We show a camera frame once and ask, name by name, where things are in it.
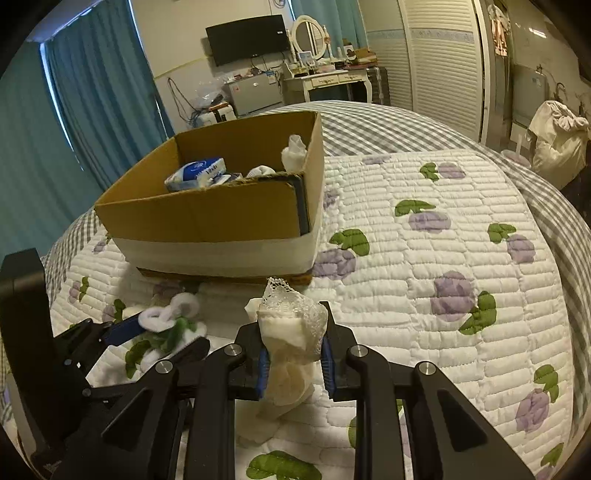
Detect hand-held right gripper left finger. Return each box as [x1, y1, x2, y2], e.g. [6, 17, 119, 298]
[54, 323, 272, 480]

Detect cardboard box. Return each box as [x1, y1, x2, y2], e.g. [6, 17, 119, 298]
[93, 111, 327, 289]

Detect blue and white tissue pack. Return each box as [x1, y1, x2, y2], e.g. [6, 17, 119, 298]
[164, 157, 227, 193]

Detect brown boxes on vanity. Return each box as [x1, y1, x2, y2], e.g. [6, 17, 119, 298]
[347, 45, 378, 65]

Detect white mini fridge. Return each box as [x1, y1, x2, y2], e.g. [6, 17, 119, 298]
[223, 74, 284, 117]

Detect black wall television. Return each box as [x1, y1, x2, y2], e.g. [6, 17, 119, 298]
[205, 14, 292, 67]

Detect cream lace-trimmed sock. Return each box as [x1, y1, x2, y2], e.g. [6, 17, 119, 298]
[244, 277, 329, 408]

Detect white vanity table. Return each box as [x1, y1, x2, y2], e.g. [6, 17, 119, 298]
[281, 61, 373, 105]

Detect white and green fuzzy sock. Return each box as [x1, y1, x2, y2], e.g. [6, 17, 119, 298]
[113, 292, 209, 376]

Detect floral quilted blanket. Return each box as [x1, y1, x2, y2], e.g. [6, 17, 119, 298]
[41, 150, 579, 480]

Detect white louvered wardrobe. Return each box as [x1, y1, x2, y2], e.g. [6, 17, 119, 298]
[359, 0, 491, 145]

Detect grey suitcase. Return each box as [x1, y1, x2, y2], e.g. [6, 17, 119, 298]
[366, 65, 391, 107]

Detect teal curtain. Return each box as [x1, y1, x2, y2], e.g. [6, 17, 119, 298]
[290, 0, 369, 52]
[0, 0, 175, 261]

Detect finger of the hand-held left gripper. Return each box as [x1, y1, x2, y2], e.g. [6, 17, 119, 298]
[87, 339, 212, 401]
[53, 316, 147, 366]

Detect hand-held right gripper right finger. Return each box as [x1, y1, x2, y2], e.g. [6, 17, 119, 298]
[318, 301, 537, 480]

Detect white oval vanity mirror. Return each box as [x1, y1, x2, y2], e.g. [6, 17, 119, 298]
[290, 15, 330, 64]

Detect cream cloth bundle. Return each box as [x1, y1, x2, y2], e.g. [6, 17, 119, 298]
[527, 99, 591, 191]

